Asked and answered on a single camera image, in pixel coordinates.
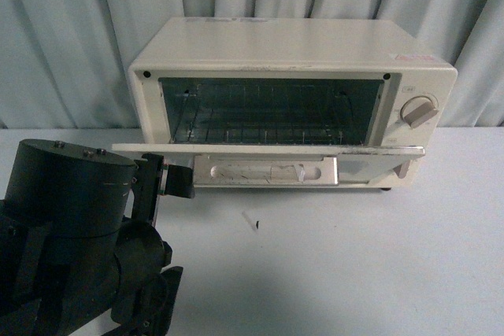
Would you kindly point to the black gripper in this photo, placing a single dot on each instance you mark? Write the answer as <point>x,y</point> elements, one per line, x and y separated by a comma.
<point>146,188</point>

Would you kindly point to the white oven door with window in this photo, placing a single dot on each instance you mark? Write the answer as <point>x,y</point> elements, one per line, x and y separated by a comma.
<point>284,166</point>

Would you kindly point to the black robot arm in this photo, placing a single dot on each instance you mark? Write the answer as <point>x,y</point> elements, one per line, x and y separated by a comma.
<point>78,240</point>

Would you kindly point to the white toaster oven body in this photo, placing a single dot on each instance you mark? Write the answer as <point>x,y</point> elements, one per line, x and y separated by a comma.
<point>378,64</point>

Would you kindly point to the beige lower oven knob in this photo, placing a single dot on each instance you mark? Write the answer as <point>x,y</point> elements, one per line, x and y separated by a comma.
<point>402,170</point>

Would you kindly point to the grey pleated curtain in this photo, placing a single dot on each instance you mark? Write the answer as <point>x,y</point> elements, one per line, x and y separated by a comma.
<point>63,62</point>

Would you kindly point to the beige timer knob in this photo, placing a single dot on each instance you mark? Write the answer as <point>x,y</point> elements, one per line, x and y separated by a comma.
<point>418,110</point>

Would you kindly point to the wire oven rack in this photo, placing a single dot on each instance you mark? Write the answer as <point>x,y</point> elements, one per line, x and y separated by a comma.
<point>267,115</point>

